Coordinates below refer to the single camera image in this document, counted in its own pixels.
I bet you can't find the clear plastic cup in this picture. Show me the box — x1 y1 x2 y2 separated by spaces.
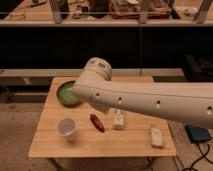
56 118 77 142

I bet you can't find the green bowl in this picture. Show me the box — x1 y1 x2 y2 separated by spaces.
56 81 80 106

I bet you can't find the dark blue foot pedal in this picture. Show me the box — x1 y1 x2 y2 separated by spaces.
185 125 211 143

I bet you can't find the white sponge block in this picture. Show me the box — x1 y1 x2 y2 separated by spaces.
150 127 164 148

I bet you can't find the white small bottle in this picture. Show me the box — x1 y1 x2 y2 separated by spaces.
113 109 125 130

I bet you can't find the red-brown chili snack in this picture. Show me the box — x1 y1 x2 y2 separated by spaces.
90 114 105 132

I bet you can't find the wooden shelf with clutter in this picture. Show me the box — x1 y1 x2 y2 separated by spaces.
0 0 213 27

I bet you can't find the wooden table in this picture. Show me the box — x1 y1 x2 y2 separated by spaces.
29 77 176 159

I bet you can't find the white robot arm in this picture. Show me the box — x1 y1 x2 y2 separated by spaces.
72 57 213 128

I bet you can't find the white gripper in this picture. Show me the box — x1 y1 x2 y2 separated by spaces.
90 103 109 115

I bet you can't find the black cable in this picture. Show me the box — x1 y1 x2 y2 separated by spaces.
173 141 213 171

